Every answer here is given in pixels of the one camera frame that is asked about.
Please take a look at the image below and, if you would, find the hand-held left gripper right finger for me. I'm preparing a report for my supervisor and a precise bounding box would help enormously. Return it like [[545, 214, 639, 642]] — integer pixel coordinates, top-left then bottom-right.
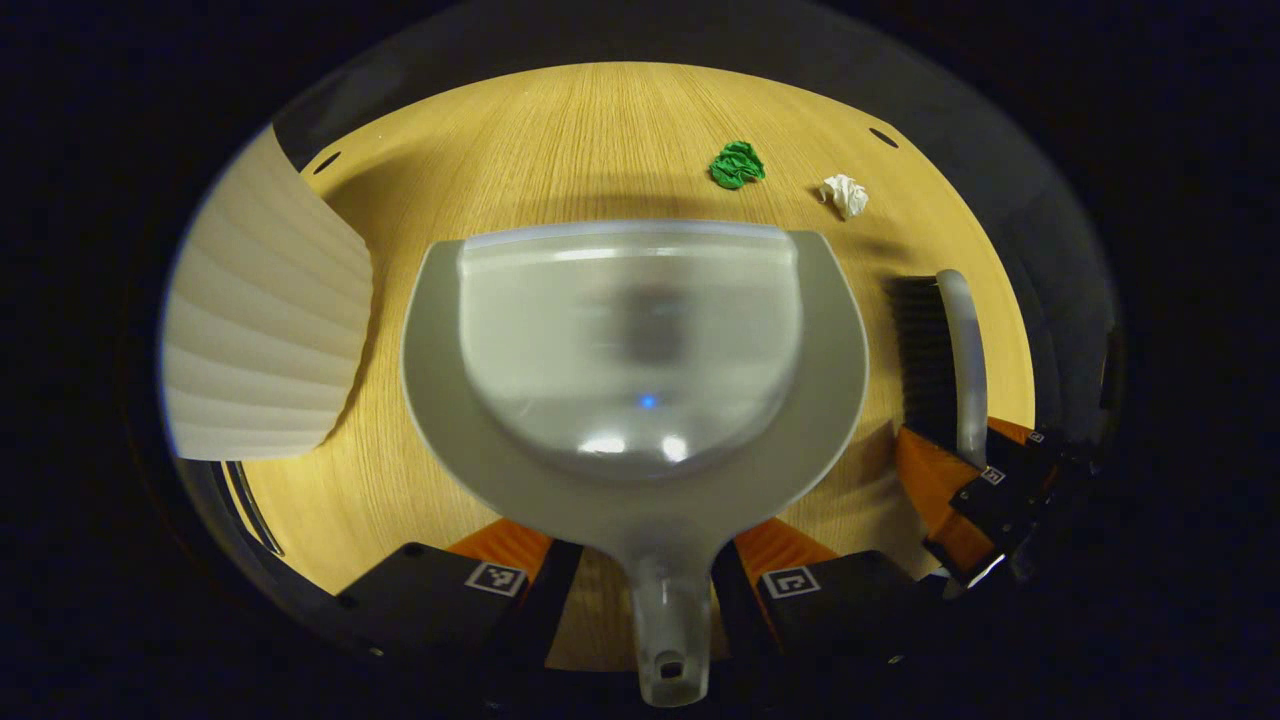
[[711, 516, 947, 673]]

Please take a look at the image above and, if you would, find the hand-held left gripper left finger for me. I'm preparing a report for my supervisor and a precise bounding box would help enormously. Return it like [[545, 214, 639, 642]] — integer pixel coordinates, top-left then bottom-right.
[[335, 517, 587, 683]]

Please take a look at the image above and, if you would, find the small white broom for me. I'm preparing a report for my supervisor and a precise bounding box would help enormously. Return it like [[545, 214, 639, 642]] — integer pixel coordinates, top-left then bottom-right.
[[884, 267, 992, 473]]

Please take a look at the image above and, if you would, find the white paper ball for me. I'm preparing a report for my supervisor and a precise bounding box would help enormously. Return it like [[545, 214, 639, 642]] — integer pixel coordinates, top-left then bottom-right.
[[817, 173, 870, 222]]

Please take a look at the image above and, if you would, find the white ribbed garbage bin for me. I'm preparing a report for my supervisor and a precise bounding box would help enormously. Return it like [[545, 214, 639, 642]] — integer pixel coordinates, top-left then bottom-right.
[[159, 124, 375, 464]]

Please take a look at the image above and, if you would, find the white plastic dustpan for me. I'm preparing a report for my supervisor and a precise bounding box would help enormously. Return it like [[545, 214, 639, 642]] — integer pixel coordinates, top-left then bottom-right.
[[401, 219, 870, 709]]

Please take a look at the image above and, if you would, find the green paper ball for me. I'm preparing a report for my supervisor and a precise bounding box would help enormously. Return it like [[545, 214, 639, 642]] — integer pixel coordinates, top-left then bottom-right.
[[708, 139, 768, 192]]

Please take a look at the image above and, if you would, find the wooden desktop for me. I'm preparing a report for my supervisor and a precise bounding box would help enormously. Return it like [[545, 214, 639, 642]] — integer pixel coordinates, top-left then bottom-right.
[[238, 61, 1037, 674]]

